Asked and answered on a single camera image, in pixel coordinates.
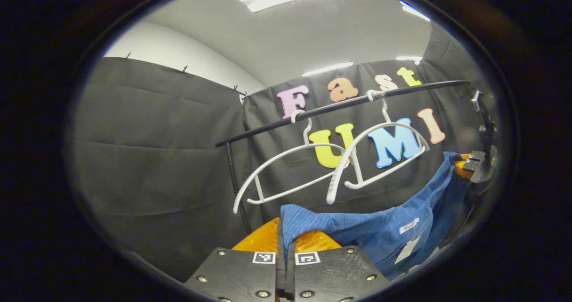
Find black metal clothes rack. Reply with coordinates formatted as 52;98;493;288
215;80;471;235

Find black backdrop cloth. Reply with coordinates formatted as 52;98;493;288
71;23;496;282

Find blue corduroy jacket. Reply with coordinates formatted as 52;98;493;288
280;152;470;281

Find white plastic clothes hanger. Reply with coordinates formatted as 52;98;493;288
326;89;430;205
232;110;347;214

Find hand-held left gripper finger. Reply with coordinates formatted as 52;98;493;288
184;217;287;302
286;230;391;302

